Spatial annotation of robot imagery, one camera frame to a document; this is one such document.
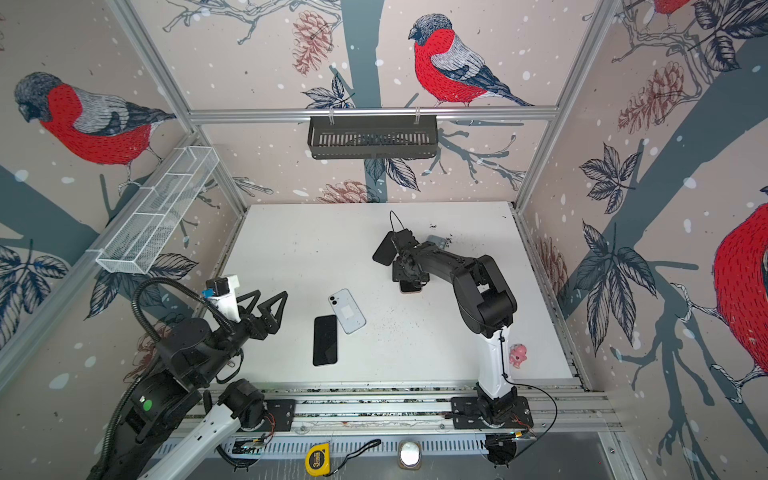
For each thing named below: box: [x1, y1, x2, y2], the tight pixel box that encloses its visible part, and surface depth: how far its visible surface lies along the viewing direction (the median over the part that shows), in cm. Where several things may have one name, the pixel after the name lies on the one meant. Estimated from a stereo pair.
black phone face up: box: [313, 315, 338, 366], surface depth 88 cm
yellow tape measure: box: [305, 443, 331, 477], surface depth 67 cm
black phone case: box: [372, 231, 398, 266], surface depth 109 cm
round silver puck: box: [398, 440, 422, 470], surface depth 61 cm
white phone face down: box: [328, 288, 367, 335], surface depth 94 cm
